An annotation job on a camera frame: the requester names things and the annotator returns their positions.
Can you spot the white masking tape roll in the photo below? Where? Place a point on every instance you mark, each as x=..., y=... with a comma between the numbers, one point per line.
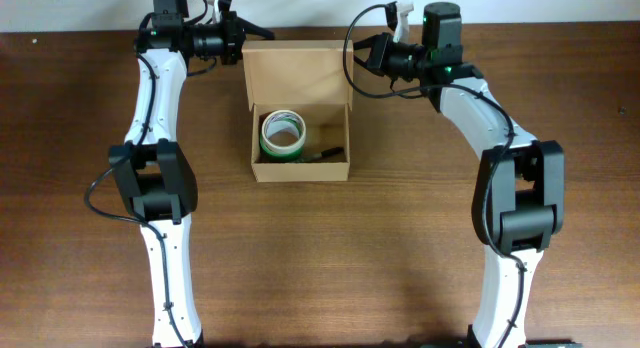
x=282, y=128

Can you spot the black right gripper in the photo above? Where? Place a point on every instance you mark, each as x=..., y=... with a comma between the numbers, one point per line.
x=377, y=60

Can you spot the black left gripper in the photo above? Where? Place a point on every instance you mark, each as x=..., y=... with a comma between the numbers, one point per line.
x=236, y=34

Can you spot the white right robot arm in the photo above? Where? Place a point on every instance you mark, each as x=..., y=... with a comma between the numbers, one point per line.
x=518, y=202

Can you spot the green tape roll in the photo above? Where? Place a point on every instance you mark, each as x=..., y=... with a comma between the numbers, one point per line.
x=291, y=153

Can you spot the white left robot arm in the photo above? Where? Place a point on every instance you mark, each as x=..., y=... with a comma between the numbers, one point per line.
x=154, y=178

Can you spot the brown cardboard box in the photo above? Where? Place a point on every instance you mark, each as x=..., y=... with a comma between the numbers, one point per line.
x=306, y=77

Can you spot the black sharpie marker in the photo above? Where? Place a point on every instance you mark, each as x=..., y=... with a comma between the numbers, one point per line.
x=321, y=155

